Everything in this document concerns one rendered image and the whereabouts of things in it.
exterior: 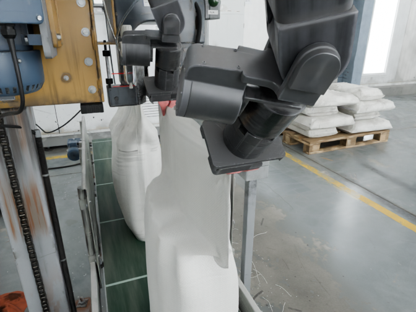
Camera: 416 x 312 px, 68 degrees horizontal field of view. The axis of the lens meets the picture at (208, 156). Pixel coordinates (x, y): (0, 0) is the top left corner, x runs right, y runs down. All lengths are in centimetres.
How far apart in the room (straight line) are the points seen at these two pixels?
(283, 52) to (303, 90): 4
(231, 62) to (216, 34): 437
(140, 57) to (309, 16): 49
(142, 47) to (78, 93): 28
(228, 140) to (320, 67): 16
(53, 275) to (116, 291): 21
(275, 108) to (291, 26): 8
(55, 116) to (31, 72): 300
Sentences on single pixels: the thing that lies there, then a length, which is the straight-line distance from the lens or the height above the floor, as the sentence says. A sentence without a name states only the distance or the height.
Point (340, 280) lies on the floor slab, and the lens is 188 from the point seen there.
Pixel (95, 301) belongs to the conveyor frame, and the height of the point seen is 42.
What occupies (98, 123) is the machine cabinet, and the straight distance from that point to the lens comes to 374.
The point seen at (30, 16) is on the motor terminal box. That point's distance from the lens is 66.
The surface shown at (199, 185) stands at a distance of 58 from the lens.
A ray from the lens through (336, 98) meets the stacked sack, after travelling 356.
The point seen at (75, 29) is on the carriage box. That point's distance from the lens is 90.
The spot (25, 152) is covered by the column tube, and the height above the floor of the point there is 89.
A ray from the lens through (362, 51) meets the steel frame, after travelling 656.
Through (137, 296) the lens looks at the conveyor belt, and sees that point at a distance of 116.
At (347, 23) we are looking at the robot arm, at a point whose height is 120.
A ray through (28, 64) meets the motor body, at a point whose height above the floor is 114.
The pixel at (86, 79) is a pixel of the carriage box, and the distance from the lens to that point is 90.
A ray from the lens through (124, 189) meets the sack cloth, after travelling 131.
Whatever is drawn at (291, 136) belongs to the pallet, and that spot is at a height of 12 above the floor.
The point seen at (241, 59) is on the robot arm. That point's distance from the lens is 30.
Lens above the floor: 119
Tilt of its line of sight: 21 degrees down
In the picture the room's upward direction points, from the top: straight up
